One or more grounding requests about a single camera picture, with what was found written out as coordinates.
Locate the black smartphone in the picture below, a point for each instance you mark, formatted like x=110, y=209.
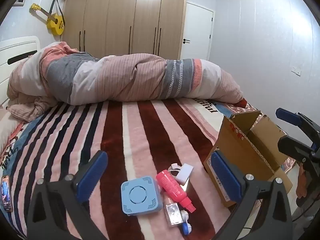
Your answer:
x=6, y=195

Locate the small clear bottle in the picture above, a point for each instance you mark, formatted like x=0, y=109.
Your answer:
x=173, y=212

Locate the pink striped pillow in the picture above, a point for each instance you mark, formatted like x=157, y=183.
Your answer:
x=27, y=110

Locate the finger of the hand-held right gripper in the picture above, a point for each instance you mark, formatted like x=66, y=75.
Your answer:
x=291, y=146
x=290, y=116

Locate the blue square device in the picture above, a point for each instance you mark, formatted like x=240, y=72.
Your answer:
x=141, y=196

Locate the pink plastic bottle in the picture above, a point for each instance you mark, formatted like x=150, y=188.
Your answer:
x=172, y=187

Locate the white door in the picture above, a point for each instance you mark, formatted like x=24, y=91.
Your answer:
x=197, y=30

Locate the yellow guitar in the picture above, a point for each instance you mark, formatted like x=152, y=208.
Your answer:
x=55, y=23

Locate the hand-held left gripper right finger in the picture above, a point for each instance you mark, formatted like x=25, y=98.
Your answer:
x=225, y=177

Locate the small white box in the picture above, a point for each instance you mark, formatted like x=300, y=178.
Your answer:
x=185, y=172

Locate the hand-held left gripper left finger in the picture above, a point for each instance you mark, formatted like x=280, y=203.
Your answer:
x=91, y=177

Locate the brown cardboard box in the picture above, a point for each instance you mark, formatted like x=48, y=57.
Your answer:
x=252, y=152

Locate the white wall socket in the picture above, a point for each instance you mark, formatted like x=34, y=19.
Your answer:
x=296, y=71

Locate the wooden wardrobe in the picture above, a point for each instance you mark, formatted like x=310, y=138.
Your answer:
x=120, y=20

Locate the person's right hand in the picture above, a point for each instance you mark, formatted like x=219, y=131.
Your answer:
x=303, y=182

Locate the red cloth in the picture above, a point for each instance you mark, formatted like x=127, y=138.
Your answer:
x=242, y=103

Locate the white and blue lens case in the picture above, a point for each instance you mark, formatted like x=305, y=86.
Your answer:
x=187, y=223

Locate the white headboard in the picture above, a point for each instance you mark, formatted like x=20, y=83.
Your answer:
x=17, y=52

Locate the pink and grey duvet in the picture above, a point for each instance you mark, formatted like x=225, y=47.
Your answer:
x=120, y=77

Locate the grey patterned trousers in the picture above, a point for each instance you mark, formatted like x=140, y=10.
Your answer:
x=303, y=216

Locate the polka-dot bed sheet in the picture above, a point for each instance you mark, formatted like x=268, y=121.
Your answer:
x=243, y=109

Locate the tape roll with white dispenser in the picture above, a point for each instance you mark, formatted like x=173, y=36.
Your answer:
x=172, y=167

